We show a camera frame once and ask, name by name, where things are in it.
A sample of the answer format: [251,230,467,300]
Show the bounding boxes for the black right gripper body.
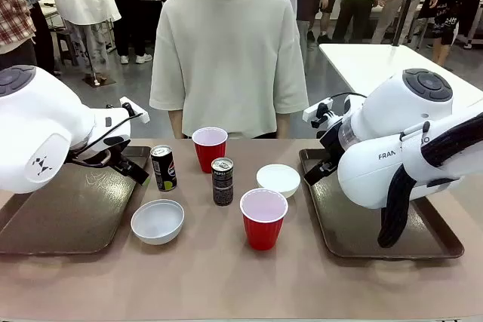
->
[318,121,347,168]

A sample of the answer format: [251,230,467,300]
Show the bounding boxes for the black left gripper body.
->
[102,144,132,173]

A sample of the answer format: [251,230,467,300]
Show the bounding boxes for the white plastic bowl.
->
[255,163,302,200]
[130,198,186,247]

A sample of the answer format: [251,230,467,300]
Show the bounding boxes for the red plastic cup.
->
[239,187,290,252]
[191,126,230,175]

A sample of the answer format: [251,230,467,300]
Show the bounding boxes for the person's right forearm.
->
[168,109,185,140]

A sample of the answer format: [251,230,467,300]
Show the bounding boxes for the person's left forearm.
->
[275,110,292,140]

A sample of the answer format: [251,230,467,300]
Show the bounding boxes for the black Pepsi can green band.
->
[150,144,179,193]

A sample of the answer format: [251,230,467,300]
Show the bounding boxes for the brown plastic tray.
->
[0,145,153,256]
[298,148,466,260]

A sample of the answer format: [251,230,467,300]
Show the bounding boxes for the black patterned Pepsi can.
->
[210,157,235,208]

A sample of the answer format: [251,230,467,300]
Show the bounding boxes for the white background table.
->
[318,43,483,112]

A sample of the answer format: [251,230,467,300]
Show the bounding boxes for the dark stool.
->
[55,29,81,67]

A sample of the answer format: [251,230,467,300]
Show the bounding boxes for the person in beige T-shirt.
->
[149,0,310,140]

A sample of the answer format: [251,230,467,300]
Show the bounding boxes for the black vertical pole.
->
[391,0,413,47]

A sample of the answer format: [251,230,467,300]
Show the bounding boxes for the bystander in black, white sneakers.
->
[100,0,155,66]

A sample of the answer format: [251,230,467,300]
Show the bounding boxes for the bystander black printed shirt shorts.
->
[417,0,473,67]

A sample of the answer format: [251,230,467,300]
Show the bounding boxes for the bystander in plaid shirt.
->
[0,0,38,71]

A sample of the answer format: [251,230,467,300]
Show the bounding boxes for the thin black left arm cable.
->
[66,105,146,169]

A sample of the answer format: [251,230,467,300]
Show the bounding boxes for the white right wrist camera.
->
[302,98,334,127]

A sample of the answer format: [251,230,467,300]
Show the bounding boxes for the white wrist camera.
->
[119,97,151,124]
[302,98,334,127]

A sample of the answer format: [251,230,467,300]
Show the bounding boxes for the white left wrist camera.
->
[119,97,151,124]

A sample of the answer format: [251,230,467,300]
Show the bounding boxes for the thin black right camera cable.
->
[326,91,369,107]

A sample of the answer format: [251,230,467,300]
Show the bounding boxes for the black sleeved cable bundle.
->
[377,113,483,250]

